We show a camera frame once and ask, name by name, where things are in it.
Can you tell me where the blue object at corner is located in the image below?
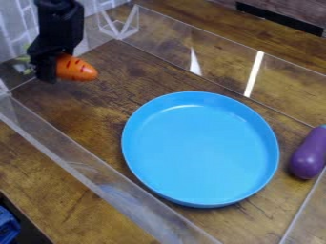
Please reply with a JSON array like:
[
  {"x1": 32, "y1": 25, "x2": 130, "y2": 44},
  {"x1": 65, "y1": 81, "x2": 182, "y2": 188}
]
[{"x1": 0, "y1": 206, "x2": 20, "y2": 244}]

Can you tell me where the blue round tray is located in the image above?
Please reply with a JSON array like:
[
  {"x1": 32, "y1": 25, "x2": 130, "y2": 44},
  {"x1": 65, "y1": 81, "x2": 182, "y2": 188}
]
[{"x1": 121, "y1": 91, "x2": 280, "y2": 208}]

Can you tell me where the clear acrylic enclosure wall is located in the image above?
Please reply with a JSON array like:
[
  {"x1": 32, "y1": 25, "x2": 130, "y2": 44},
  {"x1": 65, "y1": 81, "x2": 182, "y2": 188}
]
[{"x1": 0, "y1": 0, "x2": 326, "y2": 244}]

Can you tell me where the purple toy eggplant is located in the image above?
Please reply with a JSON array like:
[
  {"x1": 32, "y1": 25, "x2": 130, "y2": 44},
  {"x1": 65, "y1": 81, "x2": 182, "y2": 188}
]
[{"x1": 289, "y1": 124, "x2": 326, "y2": 179}]

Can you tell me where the orange toy carrot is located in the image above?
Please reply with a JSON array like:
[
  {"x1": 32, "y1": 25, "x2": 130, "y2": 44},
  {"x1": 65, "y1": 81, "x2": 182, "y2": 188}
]
[{"x1": 13, "y1": 52, "x2": 99, "y2": 82}]

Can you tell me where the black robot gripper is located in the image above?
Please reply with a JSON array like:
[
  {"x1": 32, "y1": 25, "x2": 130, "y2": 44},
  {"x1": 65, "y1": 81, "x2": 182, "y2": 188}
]
[{"x1": 27, "y1": 0, "x2": 84, "y2": 84}]

